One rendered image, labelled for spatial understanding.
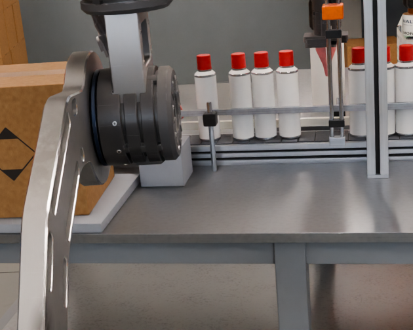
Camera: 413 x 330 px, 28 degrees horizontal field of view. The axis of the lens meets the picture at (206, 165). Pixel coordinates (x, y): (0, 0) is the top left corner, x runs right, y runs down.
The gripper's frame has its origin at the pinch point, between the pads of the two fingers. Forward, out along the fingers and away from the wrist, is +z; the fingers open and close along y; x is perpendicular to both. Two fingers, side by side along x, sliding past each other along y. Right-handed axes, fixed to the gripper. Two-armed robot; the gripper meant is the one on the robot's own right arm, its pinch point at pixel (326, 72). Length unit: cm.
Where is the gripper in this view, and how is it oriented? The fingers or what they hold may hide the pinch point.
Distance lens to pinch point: 197.8
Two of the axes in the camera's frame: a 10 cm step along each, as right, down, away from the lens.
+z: 0.7, 9.5, 3.0
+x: -1.7, 3.1, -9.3
